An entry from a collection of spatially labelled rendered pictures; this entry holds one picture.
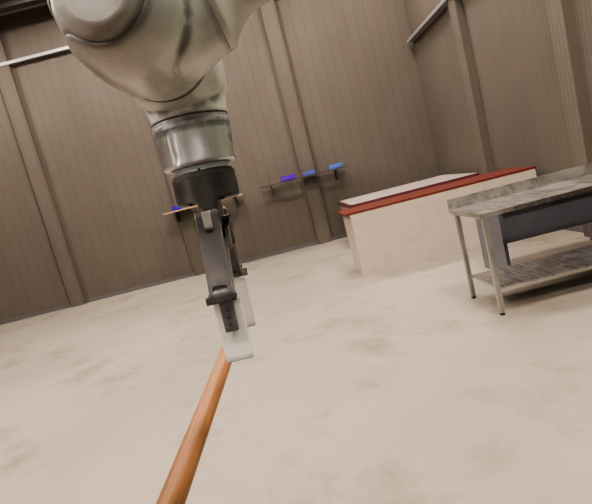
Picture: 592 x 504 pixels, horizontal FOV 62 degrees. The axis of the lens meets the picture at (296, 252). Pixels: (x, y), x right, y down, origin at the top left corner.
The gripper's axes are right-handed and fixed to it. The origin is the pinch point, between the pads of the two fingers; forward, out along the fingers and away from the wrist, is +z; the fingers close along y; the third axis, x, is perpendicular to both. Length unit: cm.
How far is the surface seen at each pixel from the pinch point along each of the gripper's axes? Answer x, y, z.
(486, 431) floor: -92, 177, 127
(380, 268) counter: -139, 593, 112
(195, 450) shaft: 9.1, 0.0, 13.5
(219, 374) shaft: 8.1, 24.7, 12.9
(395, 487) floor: -36, 154, 129
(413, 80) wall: -380, 1027, -192
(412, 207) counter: -197, 589, 41
